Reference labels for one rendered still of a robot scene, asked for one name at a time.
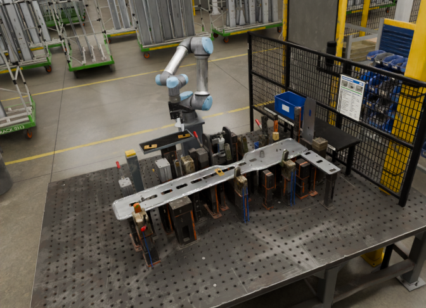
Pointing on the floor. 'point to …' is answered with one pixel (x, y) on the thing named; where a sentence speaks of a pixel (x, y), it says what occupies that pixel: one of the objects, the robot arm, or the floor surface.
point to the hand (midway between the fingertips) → (182, 127)
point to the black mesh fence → (343, 115)
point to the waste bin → (4, 176)
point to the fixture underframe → (323, 292)
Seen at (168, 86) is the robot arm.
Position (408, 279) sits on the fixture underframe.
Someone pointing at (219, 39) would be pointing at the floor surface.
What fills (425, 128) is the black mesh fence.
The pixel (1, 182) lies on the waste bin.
